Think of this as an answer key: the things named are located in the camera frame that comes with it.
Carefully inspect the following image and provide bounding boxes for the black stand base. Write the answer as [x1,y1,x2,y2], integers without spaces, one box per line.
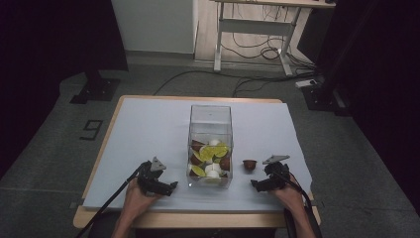
[69,69,122,105]
[301,82,352,117]

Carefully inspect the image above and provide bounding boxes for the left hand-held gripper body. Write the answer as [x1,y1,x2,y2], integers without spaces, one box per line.
[136,156,167,196]

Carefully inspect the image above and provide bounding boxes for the light blue table mat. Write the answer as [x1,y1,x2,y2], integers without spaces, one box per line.
[82,97,313,213]

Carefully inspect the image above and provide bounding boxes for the long black floor cable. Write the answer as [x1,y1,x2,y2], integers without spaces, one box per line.
[153,68,320,97]

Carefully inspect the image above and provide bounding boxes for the brown coffee capsule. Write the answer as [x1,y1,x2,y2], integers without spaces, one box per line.
[242,159,259,173]

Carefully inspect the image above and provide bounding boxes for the white power strip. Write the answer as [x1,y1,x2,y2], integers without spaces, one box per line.
[294,78,318,89]

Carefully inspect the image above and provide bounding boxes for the pile of coloured coffee capsules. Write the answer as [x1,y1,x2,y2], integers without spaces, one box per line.
[188,138,232,182]

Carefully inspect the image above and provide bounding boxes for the wooden table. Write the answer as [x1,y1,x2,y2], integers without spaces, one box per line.
[72,94,322,230]

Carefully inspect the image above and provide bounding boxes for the clear plastic box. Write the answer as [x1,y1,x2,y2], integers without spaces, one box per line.
[185,104,235,189]

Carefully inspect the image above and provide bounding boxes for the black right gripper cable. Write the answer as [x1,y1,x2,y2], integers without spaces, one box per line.
[270,168,314,210]

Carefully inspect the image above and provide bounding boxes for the white panel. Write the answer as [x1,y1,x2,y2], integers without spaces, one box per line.
[110,0,200,55]

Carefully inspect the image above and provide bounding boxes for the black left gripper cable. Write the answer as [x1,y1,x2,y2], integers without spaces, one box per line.
[74,161,152,238]

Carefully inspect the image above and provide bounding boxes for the white metal desk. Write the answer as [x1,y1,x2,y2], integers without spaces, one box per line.
[210,0,337,77]

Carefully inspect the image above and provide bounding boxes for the person's right hand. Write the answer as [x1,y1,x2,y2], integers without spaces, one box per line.
[268,181,305,213]

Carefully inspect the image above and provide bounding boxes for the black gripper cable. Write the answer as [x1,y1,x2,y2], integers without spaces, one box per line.
[270,168,314,210]
[74,161,152,238]

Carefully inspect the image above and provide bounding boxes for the black curtain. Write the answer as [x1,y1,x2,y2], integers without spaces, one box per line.
[0,0,129,181]
[298,0,420,216]

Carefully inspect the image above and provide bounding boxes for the coiled black cables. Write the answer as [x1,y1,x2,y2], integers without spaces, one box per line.
[220,3,316,72]

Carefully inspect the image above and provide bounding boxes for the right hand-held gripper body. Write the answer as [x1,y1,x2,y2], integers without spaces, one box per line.
[262,154,292,191]

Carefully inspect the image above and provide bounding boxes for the person's left hand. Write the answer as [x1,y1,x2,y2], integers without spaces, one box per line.
[121,178,163,216]

